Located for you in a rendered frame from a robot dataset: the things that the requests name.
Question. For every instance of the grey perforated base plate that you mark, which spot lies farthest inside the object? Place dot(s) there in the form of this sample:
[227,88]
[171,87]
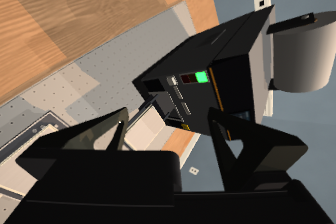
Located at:
[100,81]

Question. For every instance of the cream well plate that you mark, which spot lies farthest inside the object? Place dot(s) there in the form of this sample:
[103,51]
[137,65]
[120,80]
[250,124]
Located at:
[20,148]
[134,123]

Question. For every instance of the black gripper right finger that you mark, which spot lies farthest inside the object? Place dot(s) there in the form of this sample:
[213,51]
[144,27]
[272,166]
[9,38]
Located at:
[264,149]

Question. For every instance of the grey cylinder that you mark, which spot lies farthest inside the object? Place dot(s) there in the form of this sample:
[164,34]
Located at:
[303,56]

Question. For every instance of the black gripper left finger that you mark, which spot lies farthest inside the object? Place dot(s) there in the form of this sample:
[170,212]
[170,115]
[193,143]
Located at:
[83,135]

